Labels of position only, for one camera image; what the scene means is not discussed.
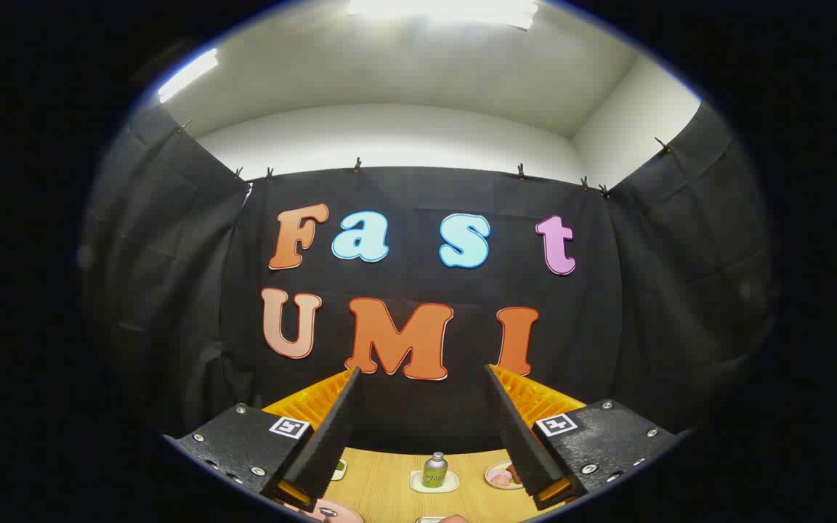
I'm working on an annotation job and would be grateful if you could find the green soda bottle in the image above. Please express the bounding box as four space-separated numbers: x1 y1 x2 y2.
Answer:
422 452 449 488

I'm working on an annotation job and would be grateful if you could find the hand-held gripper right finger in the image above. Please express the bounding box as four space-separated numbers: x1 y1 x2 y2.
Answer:
484 364 682 512

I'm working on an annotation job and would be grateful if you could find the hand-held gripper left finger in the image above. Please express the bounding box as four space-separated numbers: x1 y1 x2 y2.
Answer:
163 367 362 513

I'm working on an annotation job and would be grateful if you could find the wide ceiling light panel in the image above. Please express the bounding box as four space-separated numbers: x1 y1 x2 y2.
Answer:
348 0 539 31

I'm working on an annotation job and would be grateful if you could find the narrow ceiling light strip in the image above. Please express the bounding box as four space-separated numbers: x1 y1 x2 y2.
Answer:
157 49 219 104

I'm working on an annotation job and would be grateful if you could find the white plate with meat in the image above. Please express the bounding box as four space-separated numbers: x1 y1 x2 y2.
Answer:
485 461 528 490

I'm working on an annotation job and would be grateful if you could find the white square coaster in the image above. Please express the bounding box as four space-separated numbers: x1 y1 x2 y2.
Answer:
410 470 460 495

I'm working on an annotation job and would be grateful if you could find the pink round plate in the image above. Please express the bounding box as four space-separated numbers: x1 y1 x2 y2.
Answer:
284 498 365 523

